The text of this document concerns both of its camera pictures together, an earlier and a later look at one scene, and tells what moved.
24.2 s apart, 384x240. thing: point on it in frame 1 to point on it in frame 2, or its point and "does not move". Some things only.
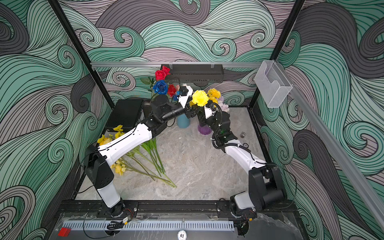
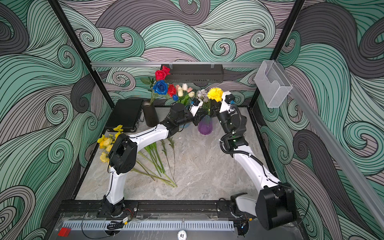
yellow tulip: x=151 y=146 does not move
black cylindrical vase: x=147 y=107 does not move
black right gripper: x=202 y=118 to x=215 y=110
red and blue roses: x=159 y=85 does not move
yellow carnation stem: x=200 y=98 to x=165 y=151
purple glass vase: x=205 y=130 does not move
